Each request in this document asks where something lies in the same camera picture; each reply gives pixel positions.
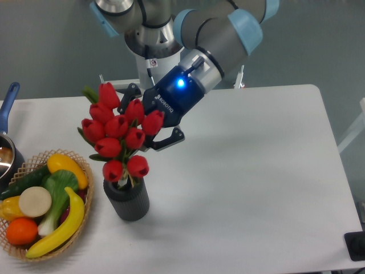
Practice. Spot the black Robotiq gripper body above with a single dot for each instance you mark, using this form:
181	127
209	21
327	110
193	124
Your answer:
174	95

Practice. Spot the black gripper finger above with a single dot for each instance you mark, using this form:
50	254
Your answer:
128	94
176	137

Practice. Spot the red tulip bouquet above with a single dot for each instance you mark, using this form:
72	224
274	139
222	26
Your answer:
116	132

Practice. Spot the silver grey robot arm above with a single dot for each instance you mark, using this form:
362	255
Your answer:
151	30

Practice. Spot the dark grey ribbed vase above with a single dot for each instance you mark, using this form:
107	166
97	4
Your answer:
130	203

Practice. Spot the yellow lemon squash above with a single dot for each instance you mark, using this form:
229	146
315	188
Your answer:
58	162

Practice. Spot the red fruit in basket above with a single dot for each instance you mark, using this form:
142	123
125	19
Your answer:
82	194

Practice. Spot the woven wicker basket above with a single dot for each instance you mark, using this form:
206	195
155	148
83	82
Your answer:
33	163

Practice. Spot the green bok choy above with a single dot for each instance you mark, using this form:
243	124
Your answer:
55	184

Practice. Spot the yellow banana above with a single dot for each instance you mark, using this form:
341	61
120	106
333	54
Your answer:
64	231

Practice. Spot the dark green cucumber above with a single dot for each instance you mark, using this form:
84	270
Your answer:
32	179

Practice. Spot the beige round disc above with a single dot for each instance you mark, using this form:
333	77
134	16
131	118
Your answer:
35	201

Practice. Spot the yellow bell pepper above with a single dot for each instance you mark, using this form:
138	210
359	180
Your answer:
10	209

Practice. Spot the orange fruit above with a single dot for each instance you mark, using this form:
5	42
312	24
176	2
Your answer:
22	231

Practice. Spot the black device at edge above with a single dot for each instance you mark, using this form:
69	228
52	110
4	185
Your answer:
355	245

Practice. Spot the blue handled saucepan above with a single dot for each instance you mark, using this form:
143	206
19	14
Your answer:
11	158

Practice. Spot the white frame at right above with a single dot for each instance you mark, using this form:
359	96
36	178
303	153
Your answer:
355	128

